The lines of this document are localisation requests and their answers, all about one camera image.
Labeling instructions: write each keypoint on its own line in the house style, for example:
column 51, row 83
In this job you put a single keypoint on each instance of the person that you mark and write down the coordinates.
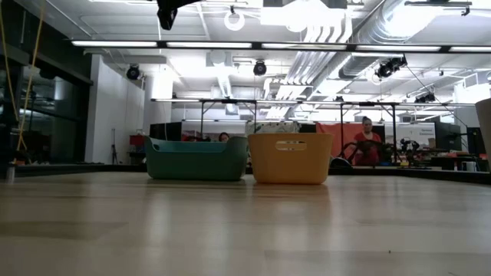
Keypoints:
column 366, row 136
column 223, row 137

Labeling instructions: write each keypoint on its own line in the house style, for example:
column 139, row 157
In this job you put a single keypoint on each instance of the background black rig frame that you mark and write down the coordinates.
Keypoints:
column 230, row 101

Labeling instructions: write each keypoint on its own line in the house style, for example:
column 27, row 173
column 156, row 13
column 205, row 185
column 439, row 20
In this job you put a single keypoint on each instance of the orange plastic bin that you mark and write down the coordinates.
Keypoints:
column 276, row 165

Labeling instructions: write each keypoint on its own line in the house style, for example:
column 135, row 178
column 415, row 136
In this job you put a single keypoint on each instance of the small grey cylinder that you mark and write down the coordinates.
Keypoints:
column 10, row 172

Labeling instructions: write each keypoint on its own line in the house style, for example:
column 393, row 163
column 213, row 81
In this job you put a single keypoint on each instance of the white plastic bin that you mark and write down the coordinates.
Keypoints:
column 485, row 134

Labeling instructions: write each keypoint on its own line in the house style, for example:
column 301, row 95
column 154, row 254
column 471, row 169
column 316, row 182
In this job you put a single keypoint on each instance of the black monitor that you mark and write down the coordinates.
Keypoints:
column 165, row 130
column 475, row 141
column 449, row 136

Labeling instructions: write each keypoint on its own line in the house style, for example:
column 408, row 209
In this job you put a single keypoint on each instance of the black upright panel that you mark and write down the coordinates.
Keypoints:
column 382, row 130

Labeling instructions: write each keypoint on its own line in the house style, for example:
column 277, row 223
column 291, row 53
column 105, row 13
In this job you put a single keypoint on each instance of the red box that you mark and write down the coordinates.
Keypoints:
column 137, row 140

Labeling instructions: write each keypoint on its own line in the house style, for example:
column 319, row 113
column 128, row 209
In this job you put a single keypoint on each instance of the teal plastic bin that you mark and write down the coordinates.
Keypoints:
column 195, row 165

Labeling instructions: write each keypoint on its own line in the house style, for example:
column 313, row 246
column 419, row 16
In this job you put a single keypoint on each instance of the silver ventilation duct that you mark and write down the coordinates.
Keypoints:
column 383, row 27

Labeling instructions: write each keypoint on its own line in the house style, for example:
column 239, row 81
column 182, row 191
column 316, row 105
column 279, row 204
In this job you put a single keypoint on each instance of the black tripod stand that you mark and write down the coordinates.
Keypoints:
column 114, row 153

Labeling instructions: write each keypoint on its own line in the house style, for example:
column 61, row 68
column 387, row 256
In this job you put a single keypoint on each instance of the black ceiling spotlight cluster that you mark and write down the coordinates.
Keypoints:
column 389, row 68
column 425, row 98

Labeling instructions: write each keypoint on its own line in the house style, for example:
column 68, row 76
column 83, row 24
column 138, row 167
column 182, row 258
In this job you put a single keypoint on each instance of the black bar with light strips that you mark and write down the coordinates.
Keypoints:
column 209, row 45

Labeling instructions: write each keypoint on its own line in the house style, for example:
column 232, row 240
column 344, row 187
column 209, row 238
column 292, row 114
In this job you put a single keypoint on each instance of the orange curtain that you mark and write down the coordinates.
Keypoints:
column 337, row 132

